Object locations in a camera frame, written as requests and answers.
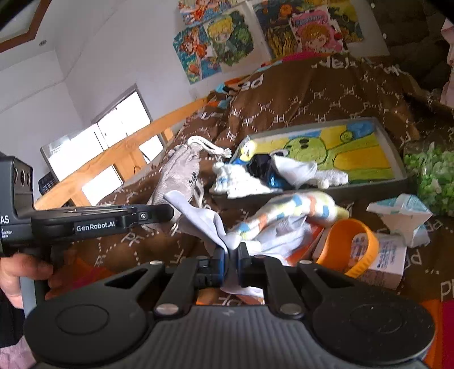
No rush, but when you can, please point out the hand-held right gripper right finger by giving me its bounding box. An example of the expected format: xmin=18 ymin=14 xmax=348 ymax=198
xmin=236 ymin=244 xmax=356 ymax=317

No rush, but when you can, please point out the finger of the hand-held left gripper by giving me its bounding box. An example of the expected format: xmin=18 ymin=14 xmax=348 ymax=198
xmin=119 ymin=205 xmax=175 ymax=231

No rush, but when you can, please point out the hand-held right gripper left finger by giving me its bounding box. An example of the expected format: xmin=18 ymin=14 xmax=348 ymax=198
xmin=103 ymin=248 xmax=228 ymax=317

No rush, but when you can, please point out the light grey sock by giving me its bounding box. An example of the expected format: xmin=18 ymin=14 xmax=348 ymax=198
xmin=164 ymin=190 xmax=265 ymax=297

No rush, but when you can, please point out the grey drawstring pouch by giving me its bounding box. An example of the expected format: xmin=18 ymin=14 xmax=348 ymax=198
xmin=149 ymin=137 xmax=233 ymax=213

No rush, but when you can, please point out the striped pastel sock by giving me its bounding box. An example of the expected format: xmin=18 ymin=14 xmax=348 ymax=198
xmin=227 ymin=192 xmax=350 ymax=249

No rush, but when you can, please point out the white gauze cloth blue print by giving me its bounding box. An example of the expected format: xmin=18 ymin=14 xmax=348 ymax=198
xmin=212 ymin=161 xmax=350 ymax=199

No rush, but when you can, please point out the dark blue sock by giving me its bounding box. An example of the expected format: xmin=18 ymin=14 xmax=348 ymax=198
xmin=246 ymin=154 xmax=284 ymax=190

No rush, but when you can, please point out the grey box with painted bottom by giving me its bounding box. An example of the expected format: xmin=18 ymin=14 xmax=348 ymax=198
xmin=211 ymin=117 xmax=408 ymax=210

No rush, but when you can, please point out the person's left hand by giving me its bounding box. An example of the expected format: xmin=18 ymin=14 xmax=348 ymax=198
xmin=0 ymin=248 xmax=77 ymax=309

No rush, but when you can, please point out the black plastic basket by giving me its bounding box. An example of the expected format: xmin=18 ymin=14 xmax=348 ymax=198
xmin=38 ymin=174 xmax=59 ymax=196

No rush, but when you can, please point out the orange and white medicine box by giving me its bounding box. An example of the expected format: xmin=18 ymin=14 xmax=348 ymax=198
xmin=284 ymin=223 xmax=327 ymax=267

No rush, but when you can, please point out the window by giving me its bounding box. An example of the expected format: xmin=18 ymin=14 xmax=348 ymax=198
xmin=40 ymin=84 xmax=164 ymax=206

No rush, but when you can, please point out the pink fleece garment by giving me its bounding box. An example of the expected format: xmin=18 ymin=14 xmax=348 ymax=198
xmin=0 ymin=335 xmax=36 ymax=369

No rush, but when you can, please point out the white and blue medicine box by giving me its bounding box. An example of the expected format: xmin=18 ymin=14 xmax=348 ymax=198
xmin=349 ymin=232 xmax=408 ymax=290

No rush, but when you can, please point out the crumpled white and blue carton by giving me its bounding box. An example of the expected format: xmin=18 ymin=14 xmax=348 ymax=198
xmin=366 ymin=193 xmax=433 ymax=249

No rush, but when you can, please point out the brown printed blanket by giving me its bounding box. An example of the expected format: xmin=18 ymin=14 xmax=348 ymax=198
xmin=33 ymin=53 xmax=454 ymax=369

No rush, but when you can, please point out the bag of green pellets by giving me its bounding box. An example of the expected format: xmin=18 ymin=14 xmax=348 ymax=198
xmin=402 ymin=142 xmax=454 ymax=215

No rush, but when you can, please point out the brown quilted jacket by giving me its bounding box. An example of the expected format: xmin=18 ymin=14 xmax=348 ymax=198
xmin=369 ymin=0 xmax=454 ymax=103

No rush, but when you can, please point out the pink cloth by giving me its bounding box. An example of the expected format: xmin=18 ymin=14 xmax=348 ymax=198
xmin=440 ymin=18 xmax=454 ymax=107

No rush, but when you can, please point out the wooden bed rail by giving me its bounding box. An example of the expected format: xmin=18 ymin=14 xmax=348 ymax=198
xmin=33 ymin=96 xmax=210 ymax=210

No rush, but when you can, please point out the orange fish girl wall poster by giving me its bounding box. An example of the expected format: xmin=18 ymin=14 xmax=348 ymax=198
xmin=173 ymin=25 xmax=222 ymax=86

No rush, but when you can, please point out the blond boy green wall poster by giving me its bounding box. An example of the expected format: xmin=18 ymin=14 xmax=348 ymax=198
xmin=204 ymin=11 xmax=256 ymax=73

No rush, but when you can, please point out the orange-haired girl wall poster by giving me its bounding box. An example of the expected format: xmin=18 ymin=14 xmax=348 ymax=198
xmin=177 ymin=0 xmax=238 ymax=25

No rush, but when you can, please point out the dark swirly wall poster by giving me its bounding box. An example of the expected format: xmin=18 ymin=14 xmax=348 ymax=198
xmin=253 ymin=3 xmax=302 ymax=59

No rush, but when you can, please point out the pink blond child wall poster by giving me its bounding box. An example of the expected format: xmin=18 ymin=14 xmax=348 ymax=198
xmin=289 ymin=7 xmax=346 ymax=54

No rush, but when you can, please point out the black and yellow wall poster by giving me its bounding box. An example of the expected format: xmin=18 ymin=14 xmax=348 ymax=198
xmin=328 ymin=3 xmax=364 ymax=43

